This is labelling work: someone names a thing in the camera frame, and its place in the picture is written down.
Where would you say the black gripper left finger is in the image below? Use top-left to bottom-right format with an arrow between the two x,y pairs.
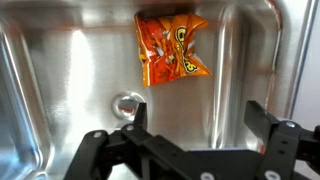
63,102 -> 221,180

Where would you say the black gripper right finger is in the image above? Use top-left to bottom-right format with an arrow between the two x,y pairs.
244,101 -> 320,180

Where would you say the orange Cheetos chip packet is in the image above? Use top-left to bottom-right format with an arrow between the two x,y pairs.
134,14 -> 211,86

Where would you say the stainless steel sink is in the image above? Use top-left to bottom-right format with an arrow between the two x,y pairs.
0,0 -> 319,180

